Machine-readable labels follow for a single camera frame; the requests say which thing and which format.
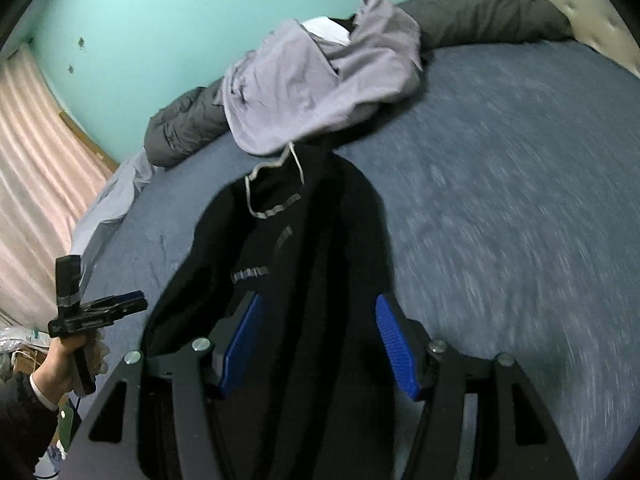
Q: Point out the pale grey sheet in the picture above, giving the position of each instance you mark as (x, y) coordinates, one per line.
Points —
(107, 200)

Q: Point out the person's left hand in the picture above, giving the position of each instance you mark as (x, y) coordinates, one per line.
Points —
(55, 365)

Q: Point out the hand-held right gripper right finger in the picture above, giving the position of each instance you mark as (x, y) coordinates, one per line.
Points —
(397, 345)

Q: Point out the cream tufted headboard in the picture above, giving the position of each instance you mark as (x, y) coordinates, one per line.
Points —
(590, 0)

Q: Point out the bed with blue sheet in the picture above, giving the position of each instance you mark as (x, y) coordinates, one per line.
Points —
(500, 185)

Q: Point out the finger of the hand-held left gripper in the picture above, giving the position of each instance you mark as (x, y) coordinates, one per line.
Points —
(125, 298)

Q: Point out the light grey garment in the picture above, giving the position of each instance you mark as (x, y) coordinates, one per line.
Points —
(310, 85)

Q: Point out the black sweater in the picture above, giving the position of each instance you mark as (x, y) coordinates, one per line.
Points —
(310, 240)

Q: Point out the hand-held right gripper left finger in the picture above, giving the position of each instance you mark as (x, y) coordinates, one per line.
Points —
(242, 345)

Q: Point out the black garment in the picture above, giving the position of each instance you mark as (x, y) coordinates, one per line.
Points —
(344, 22)

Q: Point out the wooden window frame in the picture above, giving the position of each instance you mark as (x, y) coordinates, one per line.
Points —
(90, 142)

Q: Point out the dark grey duvet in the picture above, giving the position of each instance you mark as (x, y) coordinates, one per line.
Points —
(475, 15)

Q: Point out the clear plastic bag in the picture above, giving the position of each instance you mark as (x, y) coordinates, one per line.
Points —
(17, 345)

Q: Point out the pink curtain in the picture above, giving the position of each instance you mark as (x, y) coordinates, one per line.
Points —
(35, 170)

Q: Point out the white cloth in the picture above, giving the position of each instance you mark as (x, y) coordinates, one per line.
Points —
(325, 29)

